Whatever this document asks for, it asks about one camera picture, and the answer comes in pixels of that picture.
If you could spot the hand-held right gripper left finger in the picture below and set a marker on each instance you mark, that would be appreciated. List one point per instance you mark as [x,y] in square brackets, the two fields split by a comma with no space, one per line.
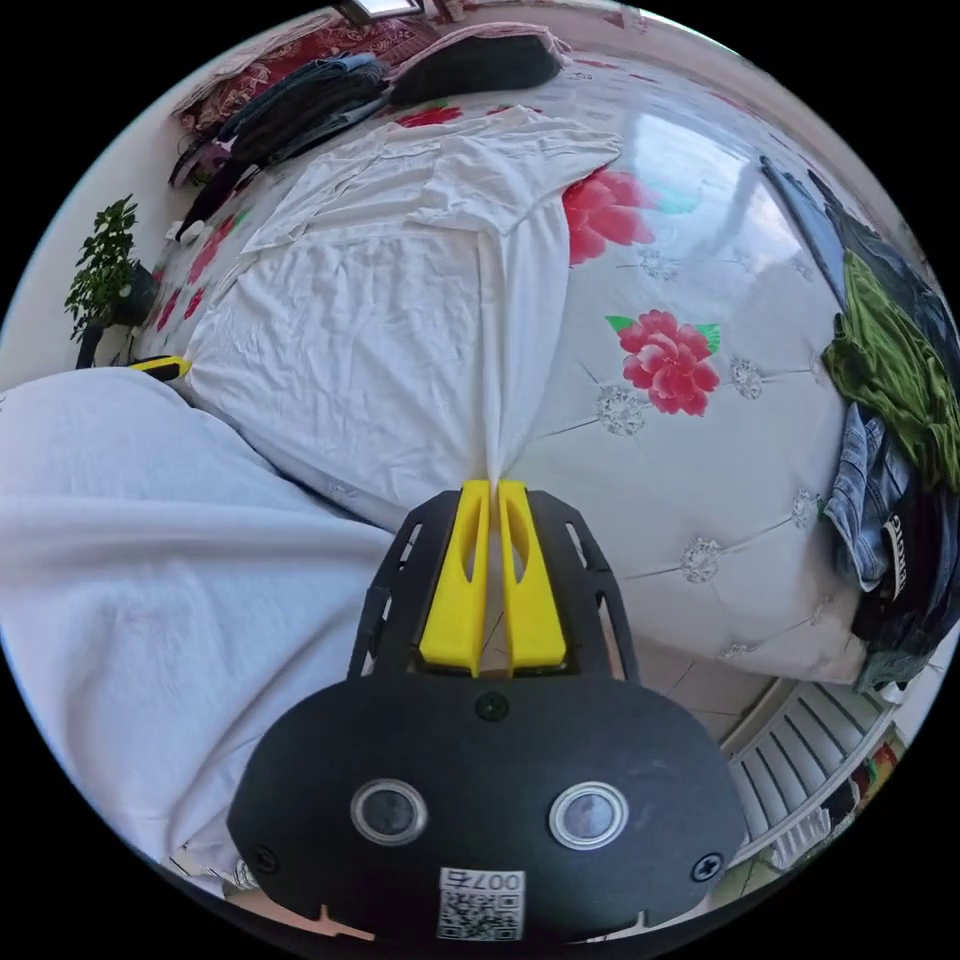
[450,600]

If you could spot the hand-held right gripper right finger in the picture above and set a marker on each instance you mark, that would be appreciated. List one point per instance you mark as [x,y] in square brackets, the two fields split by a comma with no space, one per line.
[534,607]

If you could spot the white short sleeve shirt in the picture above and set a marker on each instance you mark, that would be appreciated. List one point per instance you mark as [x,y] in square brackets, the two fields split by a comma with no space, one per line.
[375,330]

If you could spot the green potted plant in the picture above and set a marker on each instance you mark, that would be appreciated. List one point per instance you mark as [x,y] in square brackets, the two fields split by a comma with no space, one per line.
[105,270]

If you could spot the bed with floral quilt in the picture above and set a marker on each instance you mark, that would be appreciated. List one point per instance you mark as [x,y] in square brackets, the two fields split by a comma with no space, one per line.
[720,465]

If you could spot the white slatted rack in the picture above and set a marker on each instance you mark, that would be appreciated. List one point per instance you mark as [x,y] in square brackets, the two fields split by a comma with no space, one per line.
[802,757]

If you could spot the pile of dark jeans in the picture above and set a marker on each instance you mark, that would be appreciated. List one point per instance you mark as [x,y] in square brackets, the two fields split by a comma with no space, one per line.
[315,97]

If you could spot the pile of clothes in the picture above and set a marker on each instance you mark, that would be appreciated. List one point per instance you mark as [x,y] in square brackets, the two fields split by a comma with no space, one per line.
[892,390]

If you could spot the black cushion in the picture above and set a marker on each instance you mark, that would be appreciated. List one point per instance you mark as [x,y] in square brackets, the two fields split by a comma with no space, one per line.
[480,66]

